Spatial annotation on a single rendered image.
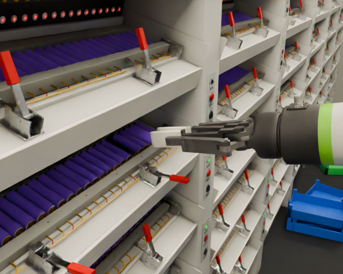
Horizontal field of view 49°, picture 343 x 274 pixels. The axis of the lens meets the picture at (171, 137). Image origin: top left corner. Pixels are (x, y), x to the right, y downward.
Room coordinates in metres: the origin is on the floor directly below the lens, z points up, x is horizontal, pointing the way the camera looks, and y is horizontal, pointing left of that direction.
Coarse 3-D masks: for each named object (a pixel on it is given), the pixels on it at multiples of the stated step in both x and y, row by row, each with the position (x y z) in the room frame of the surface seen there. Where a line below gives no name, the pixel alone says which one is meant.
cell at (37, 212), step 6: (12, 192) 0.49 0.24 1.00; (6, 198) 0.49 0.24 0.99; (12, 198) 0.48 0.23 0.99; (18, 198) 0.48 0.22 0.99; (24, 198) 0.49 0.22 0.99; (18, 204) 0.48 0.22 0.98; (24, 204) 0.48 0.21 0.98; (30, 204) 0.48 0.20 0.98; (24, 210) 0.47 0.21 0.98; (30, 210) 0.47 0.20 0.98; (36, 210) 0.47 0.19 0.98; (42, 210) 0.47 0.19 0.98; (36, 216) 0.46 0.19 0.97
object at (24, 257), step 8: (152, 160) 0.69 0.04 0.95; (120, 184) 0.59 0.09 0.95; (104, 200) 0.55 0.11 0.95; (88, 208) 0.51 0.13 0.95; (56, 232) 0.45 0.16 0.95; (48, 240) 0.43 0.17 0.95; (24, 256) 0.40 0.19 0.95; (16, 264) 0.39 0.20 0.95; (0, 272) 0.37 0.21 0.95; (8, 272) 0.37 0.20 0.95
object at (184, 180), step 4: (156, 168) 0.63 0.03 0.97; (152, 172) 0.63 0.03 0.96; (156, 172) 0.63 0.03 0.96; (160, 176) 0.62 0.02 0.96; (164, 176) 0.61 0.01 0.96; (168, 176) 0.61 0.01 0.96; (172, 176) 0.61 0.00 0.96; (176, 176) 0.61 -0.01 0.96; (180, 176) 0.61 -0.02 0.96; (172, 180) 0.60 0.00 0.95; (176, 180) 0.60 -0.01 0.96; (180, 180) 0.60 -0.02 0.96; (184, 180) 0.59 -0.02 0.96; (188, 180) 0.60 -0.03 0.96
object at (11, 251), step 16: (128, 160) 0.64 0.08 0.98; (144, 160) 0.66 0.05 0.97; (112, 176) 0.58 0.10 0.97; (128, 176) 0.62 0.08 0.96; (96, 192) 0.53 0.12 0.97; (112, 192) 0.56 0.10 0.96; (64, 208) 0.48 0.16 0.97; (80, 208) 0.50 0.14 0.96; (48, 224) 0.44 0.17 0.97; (64, 224) 0.47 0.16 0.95; (80, 224) 0.47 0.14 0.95; (16, 240) 0.40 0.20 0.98; (32, 240) 0.41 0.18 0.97; (0, 256) 0.38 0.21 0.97; (16, 256) 0.39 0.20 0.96; (16, 272) 0.37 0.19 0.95
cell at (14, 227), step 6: (0, 210) 0.45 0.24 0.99; (0, 216) 0.44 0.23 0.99; (6, 216) 0.44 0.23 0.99; (0, 222) 0.44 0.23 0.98; (6, 222) 0.43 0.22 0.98; (12, 222) 0.44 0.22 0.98; (6, 228) 0.43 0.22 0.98; (12, 228) 0.43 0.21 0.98; (18, 228) 0.43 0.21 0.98; (12, 234) 0.42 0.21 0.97
